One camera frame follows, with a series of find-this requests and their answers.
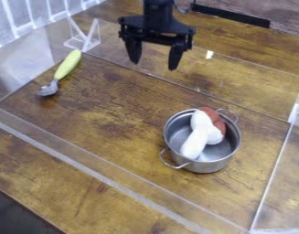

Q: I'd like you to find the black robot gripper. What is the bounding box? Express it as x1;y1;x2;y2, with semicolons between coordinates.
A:
117;0;195;70

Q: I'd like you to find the white plush mushroom red cap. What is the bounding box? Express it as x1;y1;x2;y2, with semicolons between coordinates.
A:
179;107;226;159

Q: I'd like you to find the silver metal pot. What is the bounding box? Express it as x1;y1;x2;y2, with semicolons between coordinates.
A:
159;109;242;174

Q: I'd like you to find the clear acrylic triangular stand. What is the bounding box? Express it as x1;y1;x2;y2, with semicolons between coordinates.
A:
64;18;101;52

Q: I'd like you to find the black strip on table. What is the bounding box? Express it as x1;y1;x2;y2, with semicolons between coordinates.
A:
191;2;271;28

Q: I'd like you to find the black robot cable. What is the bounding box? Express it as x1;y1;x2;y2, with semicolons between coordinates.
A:
172;0;192;15

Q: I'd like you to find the yellow-green handled metal spoon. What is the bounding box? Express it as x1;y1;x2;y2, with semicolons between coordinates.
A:
36;49;81;96

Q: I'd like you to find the clear acrylic enclosure wall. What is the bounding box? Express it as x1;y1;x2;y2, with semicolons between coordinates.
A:
0;109;299;234

